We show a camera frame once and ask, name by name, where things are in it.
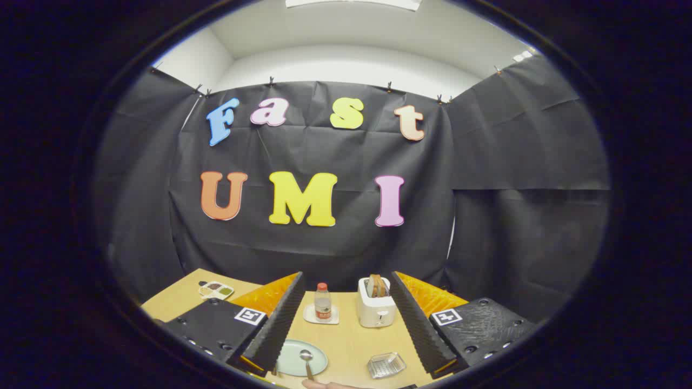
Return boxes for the light green plate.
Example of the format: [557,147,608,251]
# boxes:
[276,339,329,377]

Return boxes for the clear water bottle red cap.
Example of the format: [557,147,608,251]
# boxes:
[314,283,332,322]

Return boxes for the white toaster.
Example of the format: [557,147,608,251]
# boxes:
[357,277,397,328]

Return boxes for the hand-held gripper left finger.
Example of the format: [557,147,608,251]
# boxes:
[154,272,306,378]

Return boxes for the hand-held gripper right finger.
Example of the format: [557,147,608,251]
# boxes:
[390,271,541,379]

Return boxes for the white square coaster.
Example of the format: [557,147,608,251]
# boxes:
[303,304,340,325]

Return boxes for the white divided sauce dish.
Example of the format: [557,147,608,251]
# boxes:
[198,281,235,300]

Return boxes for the metal wire basket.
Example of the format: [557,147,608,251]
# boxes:
[367,352,407,379]

